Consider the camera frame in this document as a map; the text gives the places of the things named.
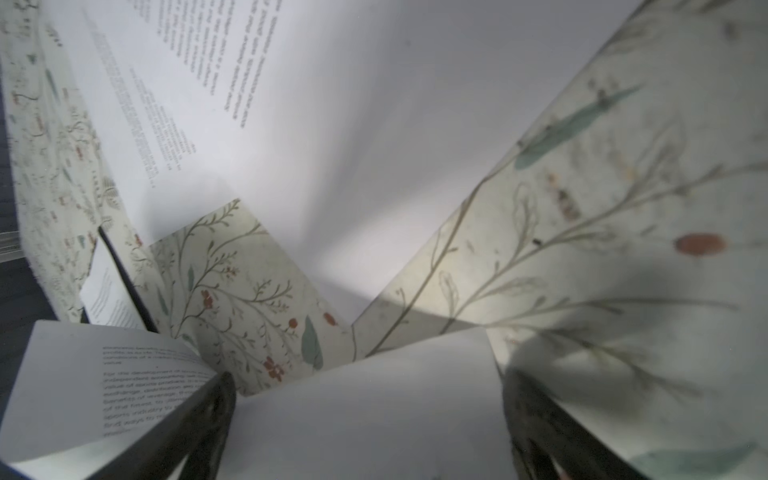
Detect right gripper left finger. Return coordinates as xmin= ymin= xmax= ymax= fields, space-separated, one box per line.
xmin=90 ymin=372 xmax=237 ymax=479

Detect printed paper sheet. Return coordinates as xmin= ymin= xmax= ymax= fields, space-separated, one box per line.
xmin=79 ymin=239 xmax=146 ymax=330
xmin=42 ymin=1 xmax=637 ymax=322
xmin=218 ymin=328 xmax=516 ymax=479

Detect floral table mat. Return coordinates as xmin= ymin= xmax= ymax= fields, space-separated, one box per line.
xmin=1 ymin=1 xmax=767 ymax=479

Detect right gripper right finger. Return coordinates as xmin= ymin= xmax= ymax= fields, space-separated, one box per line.
xmin=502 ymin=370 xmax=645 ymax=479

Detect black clip folder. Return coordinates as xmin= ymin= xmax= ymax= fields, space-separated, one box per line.
xmin=80 ymin=227 xmax=159 ymax=333

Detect printed paper sheet underneath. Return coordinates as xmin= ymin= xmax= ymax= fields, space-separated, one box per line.
xmin=1 ymin=320 xmax=215 ymax=479

